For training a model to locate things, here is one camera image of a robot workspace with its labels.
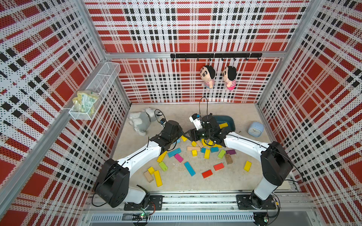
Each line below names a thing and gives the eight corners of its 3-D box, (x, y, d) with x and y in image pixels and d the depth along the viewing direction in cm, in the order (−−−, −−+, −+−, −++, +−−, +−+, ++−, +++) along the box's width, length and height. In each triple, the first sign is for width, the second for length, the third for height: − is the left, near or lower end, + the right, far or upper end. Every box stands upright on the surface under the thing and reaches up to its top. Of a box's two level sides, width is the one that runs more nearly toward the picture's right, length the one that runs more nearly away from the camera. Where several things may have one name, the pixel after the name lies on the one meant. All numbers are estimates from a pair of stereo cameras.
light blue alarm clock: (247, 134, 102) (250, 128, 96) (248, 126, 107) (252, 120, 101) (259, 138, 100) (263, 132, 94) (260, 129, 105) (264, 123, 99)
